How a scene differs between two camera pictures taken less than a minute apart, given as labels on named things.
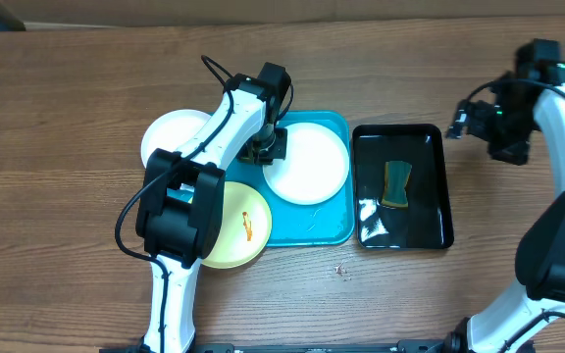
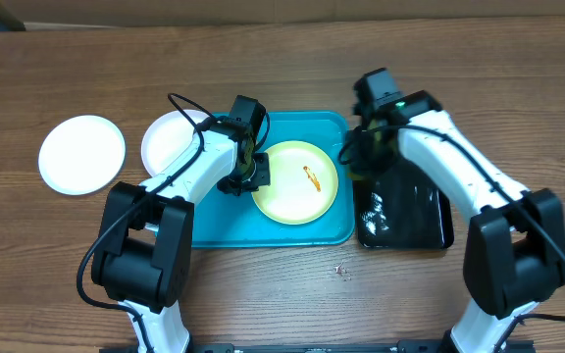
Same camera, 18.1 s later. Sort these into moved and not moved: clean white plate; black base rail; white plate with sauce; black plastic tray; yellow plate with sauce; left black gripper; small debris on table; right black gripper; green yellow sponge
Moved: right black gripper; yellow plate with sauce; green yellow sponge; left black gripper; white plate with sauce
Not moved: black base rail; small debris on table; clean white plate; black plastic tray
